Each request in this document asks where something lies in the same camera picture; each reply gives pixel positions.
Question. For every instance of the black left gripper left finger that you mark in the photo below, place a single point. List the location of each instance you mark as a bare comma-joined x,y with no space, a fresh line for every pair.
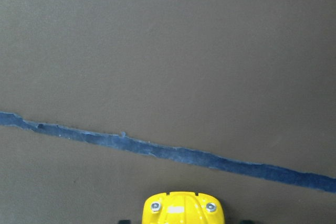
124,221

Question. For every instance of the yellow beetle toy car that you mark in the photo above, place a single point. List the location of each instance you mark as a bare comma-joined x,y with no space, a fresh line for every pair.
182,207

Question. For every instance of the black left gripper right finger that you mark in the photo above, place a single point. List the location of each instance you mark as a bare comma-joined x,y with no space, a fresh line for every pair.
246,222

